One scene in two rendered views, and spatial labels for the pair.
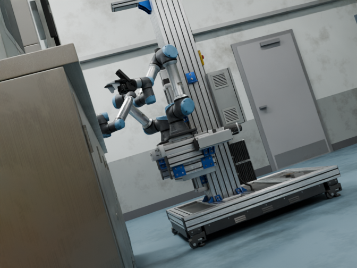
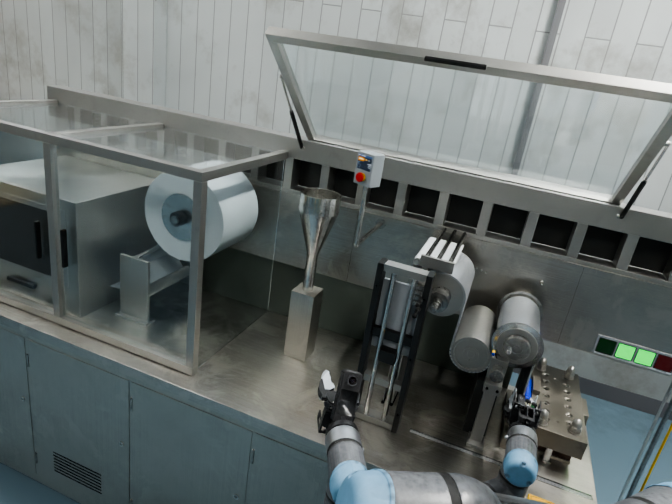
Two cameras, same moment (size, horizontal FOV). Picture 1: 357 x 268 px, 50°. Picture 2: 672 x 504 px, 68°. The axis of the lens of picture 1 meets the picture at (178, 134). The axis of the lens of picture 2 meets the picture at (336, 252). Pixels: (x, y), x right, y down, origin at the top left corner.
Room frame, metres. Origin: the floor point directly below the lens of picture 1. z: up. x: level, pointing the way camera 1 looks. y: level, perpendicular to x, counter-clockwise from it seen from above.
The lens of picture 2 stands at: (2.95, -0.60, 1.96)
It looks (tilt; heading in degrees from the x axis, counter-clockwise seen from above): 21 degrees down; 119
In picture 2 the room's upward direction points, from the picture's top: 9 degrees clockwise
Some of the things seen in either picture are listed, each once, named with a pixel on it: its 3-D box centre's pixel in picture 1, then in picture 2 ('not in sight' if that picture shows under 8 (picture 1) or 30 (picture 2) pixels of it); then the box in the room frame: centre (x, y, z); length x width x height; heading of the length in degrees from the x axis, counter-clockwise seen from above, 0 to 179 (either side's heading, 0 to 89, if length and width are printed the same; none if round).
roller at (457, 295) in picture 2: not in sight; (447, 281); (2.54, 0.92, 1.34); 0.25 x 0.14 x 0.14; 101
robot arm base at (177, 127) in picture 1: (178, 127); not in sight; (2.93, -0.01, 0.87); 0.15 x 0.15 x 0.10
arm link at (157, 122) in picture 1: (163, 122); not in sight; (3.41, 0.10, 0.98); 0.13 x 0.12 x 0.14; 59
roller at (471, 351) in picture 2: not in sight; (475, 336); (2.67, 0.93, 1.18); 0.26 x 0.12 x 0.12; 101
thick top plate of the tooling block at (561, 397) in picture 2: not in sight; (554, 404); (2.96, 1.03, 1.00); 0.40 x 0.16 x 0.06; 101
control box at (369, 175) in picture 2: not in sight; (367, 169); (2.26, 0.76, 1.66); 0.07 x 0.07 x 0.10; 75
